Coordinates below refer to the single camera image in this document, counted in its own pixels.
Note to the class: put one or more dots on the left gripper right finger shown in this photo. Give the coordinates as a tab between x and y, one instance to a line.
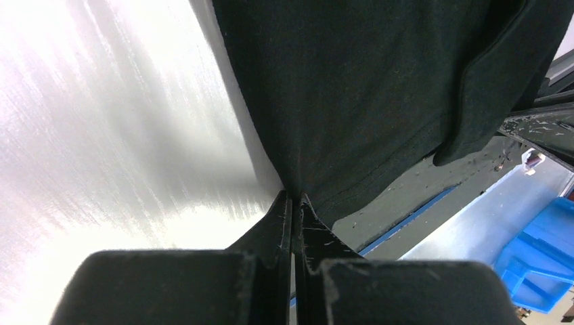
336	285

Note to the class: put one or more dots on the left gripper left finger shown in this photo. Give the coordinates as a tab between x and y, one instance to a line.
246	283

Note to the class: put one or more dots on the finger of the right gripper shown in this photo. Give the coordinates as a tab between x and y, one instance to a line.
547	129

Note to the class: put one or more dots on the black t shirt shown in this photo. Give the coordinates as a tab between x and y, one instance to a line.
348	95

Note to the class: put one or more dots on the blue plastic bin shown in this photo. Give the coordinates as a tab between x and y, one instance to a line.
536	266

